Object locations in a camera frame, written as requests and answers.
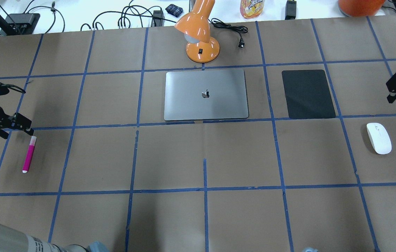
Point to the black mousepad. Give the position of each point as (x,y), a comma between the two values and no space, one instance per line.
(307,94)

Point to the dark blue small pouch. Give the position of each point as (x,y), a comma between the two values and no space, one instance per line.
(174,10)

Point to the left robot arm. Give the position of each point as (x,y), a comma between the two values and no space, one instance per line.
(15,241)

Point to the white computer mouse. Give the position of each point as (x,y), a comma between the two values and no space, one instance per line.
(379,138)

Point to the yellow drink bottle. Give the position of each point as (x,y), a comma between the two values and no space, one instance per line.
(250,9)

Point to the silver laptop notebook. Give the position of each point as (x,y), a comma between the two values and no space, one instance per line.
(206,95)

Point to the black power adapter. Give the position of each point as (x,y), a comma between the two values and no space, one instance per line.
(290,10)

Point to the black box device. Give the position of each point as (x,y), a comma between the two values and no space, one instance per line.
(23,23)

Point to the orange desk lamp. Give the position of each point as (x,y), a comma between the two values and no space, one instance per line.
(201,46)

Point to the pink highlighter pen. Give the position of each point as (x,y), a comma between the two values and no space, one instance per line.
(29,155)

